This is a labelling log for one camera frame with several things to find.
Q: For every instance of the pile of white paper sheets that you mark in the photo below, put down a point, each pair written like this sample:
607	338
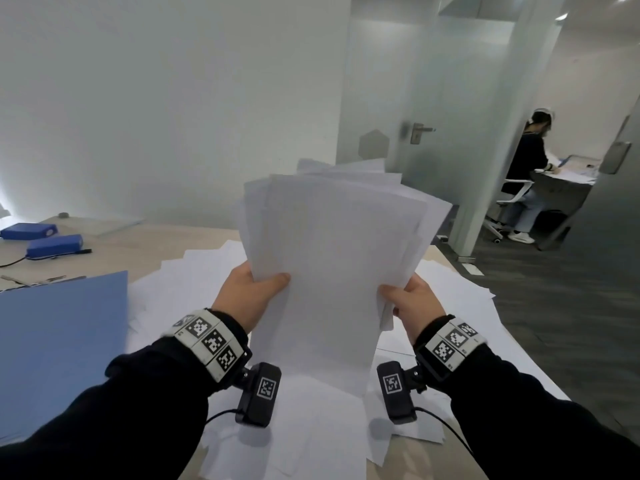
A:
310	434

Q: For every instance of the white head-mounted camera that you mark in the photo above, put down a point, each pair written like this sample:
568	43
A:
544	113

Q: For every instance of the person's right forearm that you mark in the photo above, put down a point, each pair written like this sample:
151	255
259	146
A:
525	424

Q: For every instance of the white wristband with black markers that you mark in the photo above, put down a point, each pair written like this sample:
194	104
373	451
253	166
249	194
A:
212	342
450	344

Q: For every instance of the white office chair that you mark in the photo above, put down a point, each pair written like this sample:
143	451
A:
510	192

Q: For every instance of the blue folder with inner slot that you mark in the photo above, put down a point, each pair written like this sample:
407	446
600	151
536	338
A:
60	354

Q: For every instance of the gray hexagon sticker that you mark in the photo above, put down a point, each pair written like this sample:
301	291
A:
373	144

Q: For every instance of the person's right hand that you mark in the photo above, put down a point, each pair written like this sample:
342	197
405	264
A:
417	307

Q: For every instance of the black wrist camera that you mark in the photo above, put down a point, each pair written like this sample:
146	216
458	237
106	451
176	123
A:
260	394
397	394

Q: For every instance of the blue battery pack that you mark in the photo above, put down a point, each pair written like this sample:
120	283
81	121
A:
55	246
25	230

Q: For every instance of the person's left hand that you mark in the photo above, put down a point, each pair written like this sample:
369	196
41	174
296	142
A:
245	294

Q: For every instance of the light gray office desk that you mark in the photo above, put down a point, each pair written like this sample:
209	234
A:
565	187

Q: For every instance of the person's left forearm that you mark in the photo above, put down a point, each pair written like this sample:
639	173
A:
125	414

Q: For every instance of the frosted glass door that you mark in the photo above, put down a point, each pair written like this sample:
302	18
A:
450	94

